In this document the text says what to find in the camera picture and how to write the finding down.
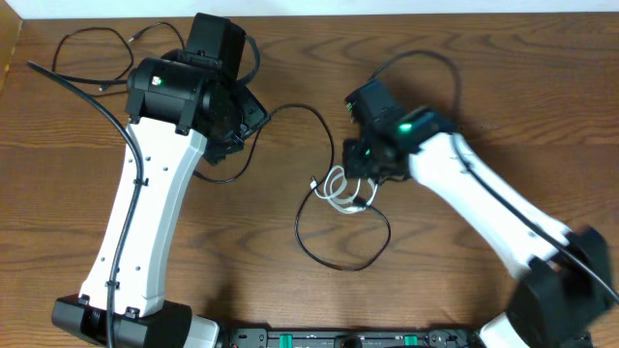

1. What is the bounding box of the white usb cable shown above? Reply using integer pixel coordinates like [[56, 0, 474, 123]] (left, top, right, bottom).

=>
[[309, 165, 379, 215]]

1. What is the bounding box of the black usb cable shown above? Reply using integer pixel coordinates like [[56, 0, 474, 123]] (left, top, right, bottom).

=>
[[192, 102, 392, 273]]

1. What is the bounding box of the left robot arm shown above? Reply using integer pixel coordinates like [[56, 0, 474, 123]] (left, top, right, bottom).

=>
[[51, 58, 270, 347]]

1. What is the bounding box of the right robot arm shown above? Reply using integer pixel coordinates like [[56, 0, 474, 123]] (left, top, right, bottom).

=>
[[342, 79, 618, 347]]

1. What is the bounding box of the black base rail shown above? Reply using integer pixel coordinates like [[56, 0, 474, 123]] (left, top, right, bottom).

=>
[[216, 328, 483, 348]]

